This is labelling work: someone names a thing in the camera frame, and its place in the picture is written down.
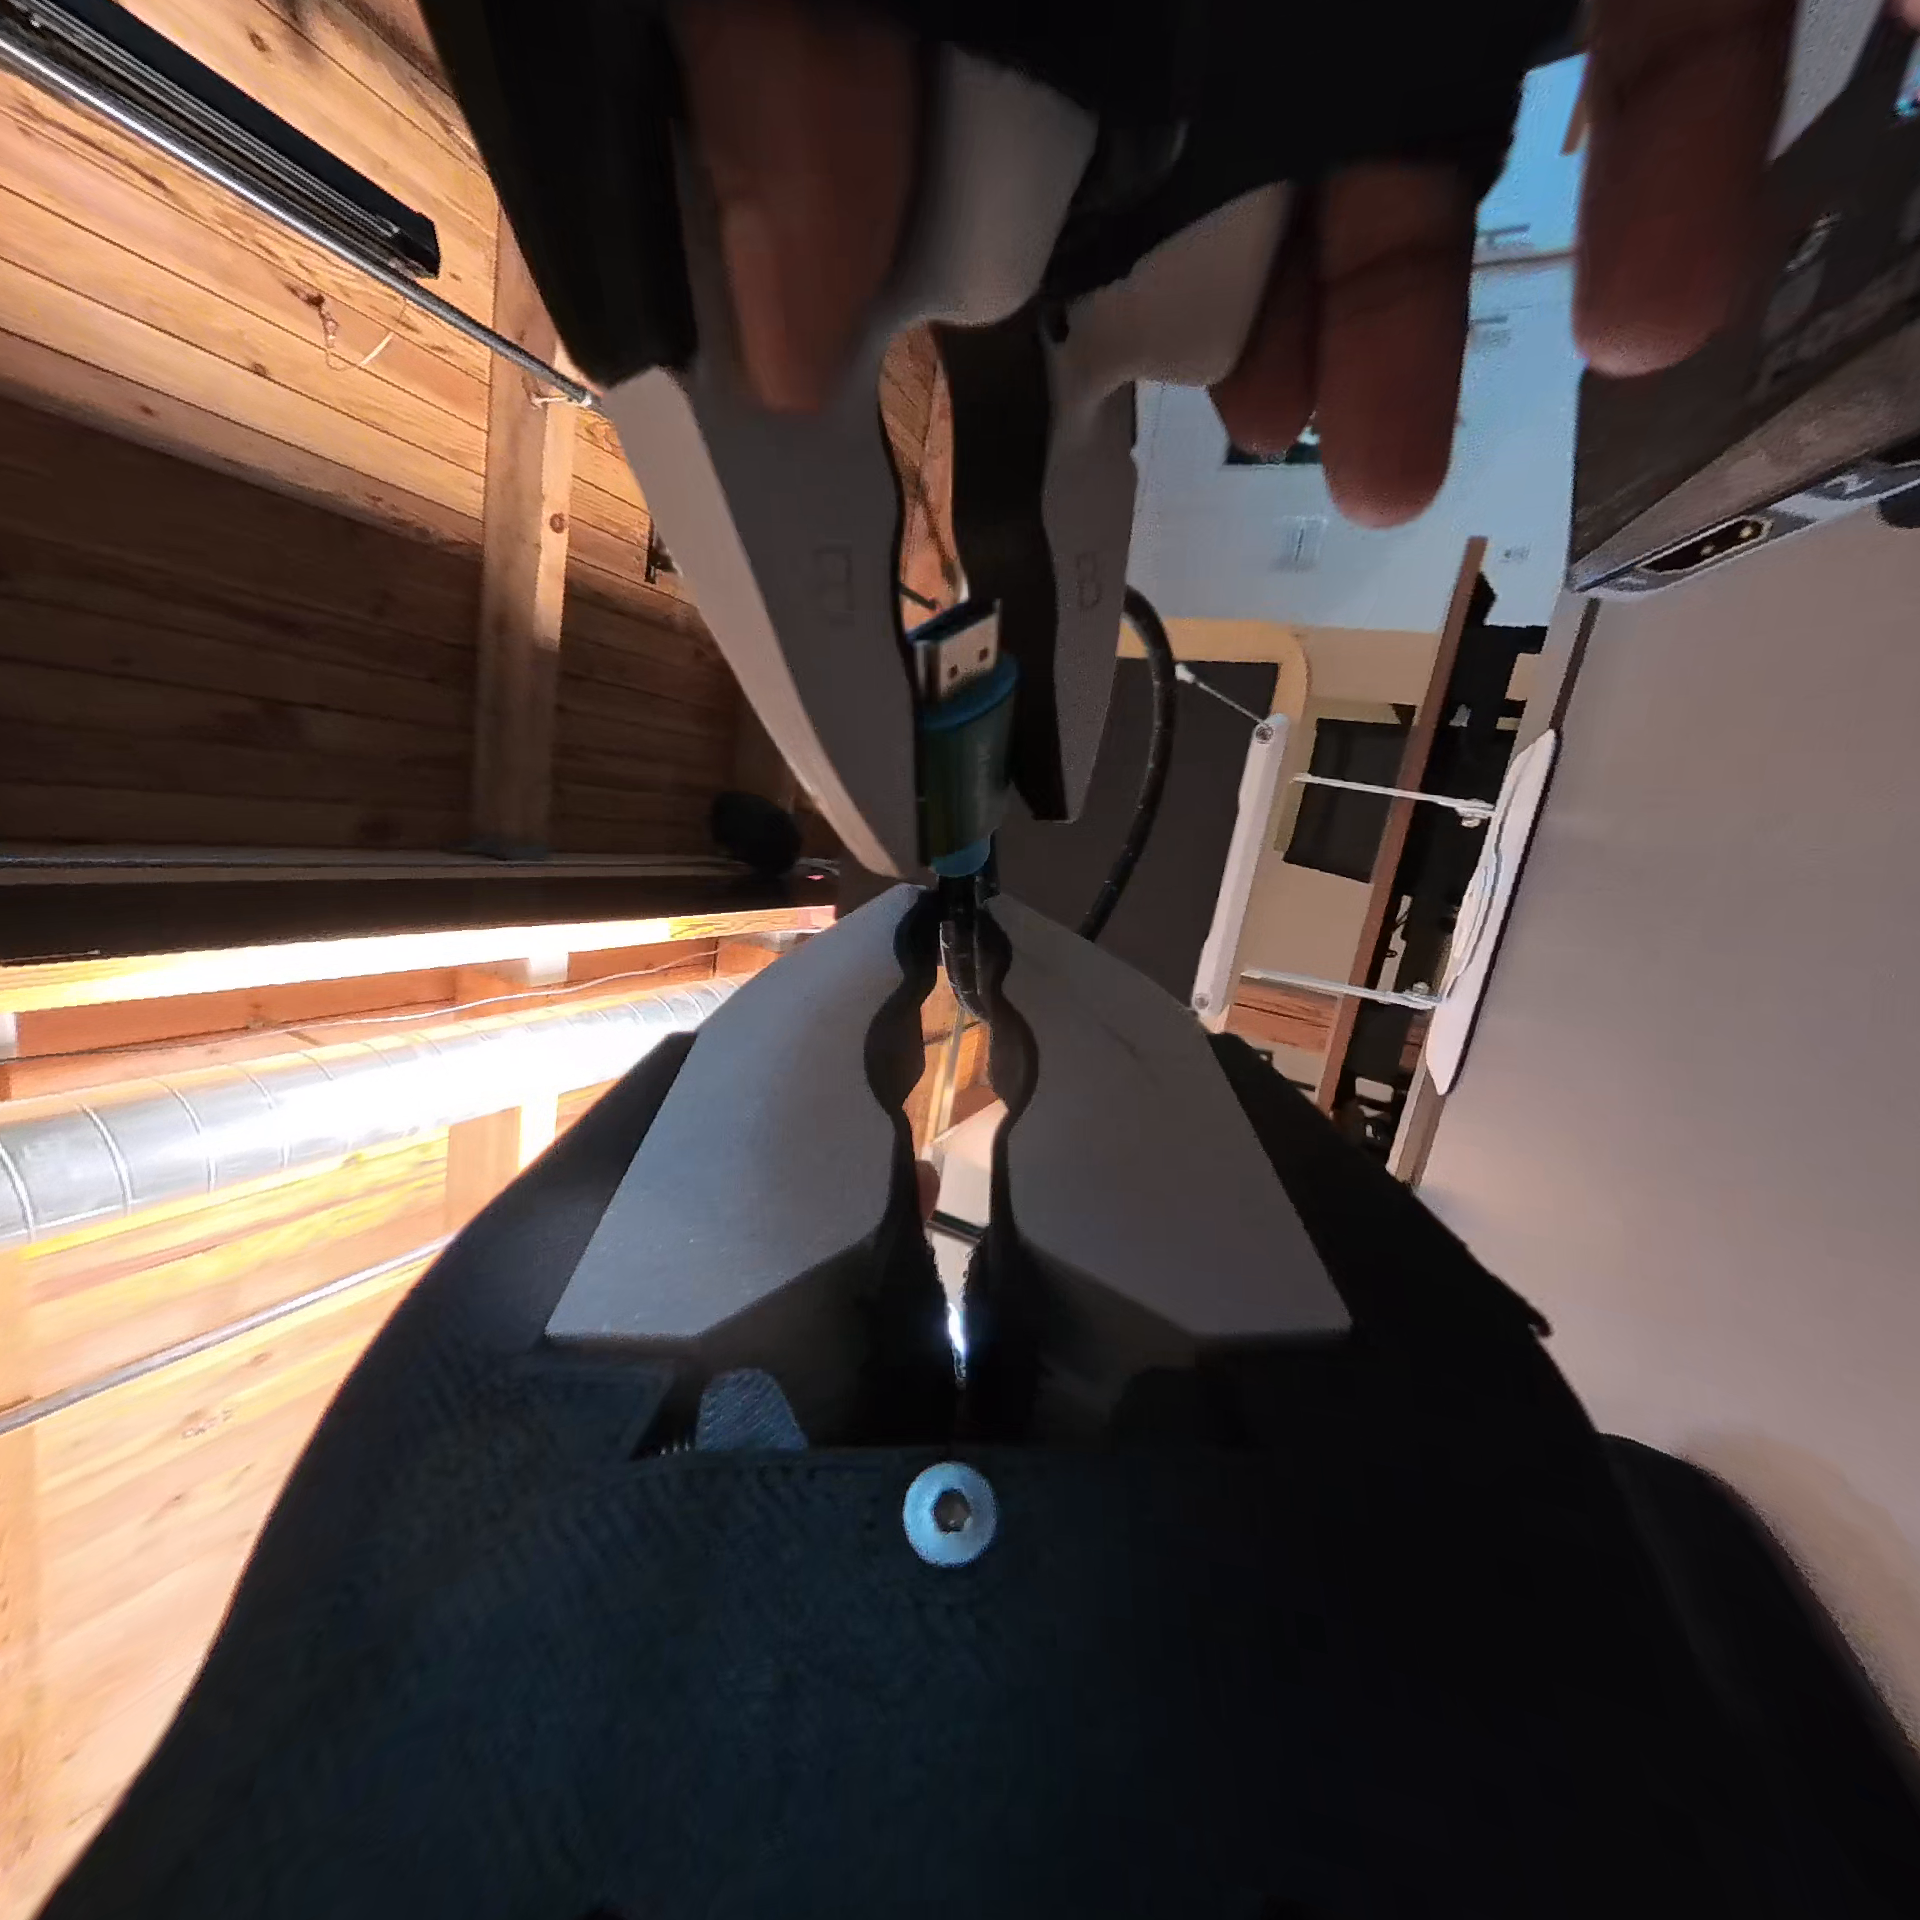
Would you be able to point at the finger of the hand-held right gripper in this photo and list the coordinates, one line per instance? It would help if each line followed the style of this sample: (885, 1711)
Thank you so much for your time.
(797, 600)
(1089, 569)

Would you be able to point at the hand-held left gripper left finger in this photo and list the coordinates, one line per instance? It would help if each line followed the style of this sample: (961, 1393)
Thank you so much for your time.
(735, 1185)

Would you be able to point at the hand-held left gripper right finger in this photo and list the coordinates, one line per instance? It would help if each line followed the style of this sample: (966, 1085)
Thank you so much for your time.
(1172, 1185)

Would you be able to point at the black HDMI switch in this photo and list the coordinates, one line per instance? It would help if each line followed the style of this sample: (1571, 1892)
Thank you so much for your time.
(1770, 422)

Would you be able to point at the person's right hand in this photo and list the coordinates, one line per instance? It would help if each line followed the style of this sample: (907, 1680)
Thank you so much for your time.
(1382, 376)

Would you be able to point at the silver ventilation duct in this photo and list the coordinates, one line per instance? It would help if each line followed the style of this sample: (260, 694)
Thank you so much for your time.
(301, 1096)

